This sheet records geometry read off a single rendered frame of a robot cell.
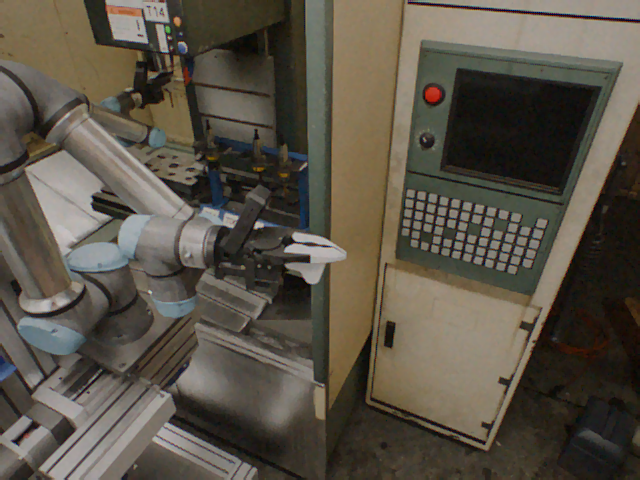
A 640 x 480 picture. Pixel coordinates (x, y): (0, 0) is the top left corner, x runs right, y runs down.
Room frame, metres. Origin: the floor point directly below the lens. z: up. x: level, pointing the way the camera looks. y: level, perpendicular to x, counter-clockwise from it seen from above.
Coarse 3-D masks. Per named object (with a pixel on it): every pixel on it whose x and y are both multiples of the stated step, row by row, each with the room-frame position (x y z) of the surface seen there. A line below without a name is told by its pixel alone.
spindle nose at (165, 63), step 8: (144, 56) 1.86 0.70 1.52; (152, 56) 1.84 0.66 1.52; (160, 56) 1.84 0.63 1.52; (168, 56) 1.86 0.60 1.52; (176, 56) 1.88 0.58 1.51; (152, 64) 1.84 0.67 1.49; (160, 64) 1.84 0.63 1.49; (168, 64) 1.85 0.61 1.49; (176, 64) 1.88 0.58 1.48; (160, 72) 1.85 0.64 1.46
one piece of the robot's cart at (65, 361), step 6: (54, 354) 0.76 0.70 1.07; (72, 354) 0.76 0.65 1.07; (78, 354) 0.76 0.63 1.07; (54, 360) 0.74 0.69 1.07; (60, 360) 0.74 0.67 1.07; (66, 360) 0.74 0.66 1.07; (72, 360) 0.74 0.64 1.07; (66, 366) 0.72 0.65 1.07; (60, 372) 0.71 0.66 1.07; (54, 378) 0.69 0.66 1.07; (42, 384) 0.67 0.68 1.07; (48, 384) 0.67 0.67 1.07
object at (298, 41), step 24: (288, 0) 2.21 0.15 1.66; (288, 24) 2.21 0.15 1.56; (216, 48) 2.45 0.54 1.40; (240, 48) 2.42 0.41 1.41; (264, 48) 2.22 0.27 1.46; (288, 48) 2.21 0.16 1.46; (288, 72) 2.21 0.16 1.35; (192, 96) 2.47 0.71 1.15; (288, 96) 2.22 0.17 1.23; (192, 120) 2.49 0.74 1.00; (288, 120) 2.22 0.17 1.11; (288, 144) 2.22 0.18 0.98; (240, 168) 2.34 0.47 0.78
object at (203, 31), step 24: (96, 0) 1.76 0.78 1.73; (168, 0) 1.62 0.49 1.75; (192, 0) 1.64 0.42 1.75; (216, 0) 1.76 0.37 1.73; (240, 0) 1.89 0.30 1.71; (264, 0) 2.04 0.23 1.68; (96, 24) 1.77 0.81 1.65; (144, 24) 1.67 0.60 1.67; (168, 24) 1.63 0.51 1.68; (192, 24) 1.63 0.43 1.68; (216, 24) 1.74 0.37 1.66; (240, 24) 1.87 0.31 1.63; (264, 24) 2.03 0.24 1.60; (144, 48) 1.69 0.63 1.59; (168, 48) 1.64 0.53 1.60; (192, 48) 1.61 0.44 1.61
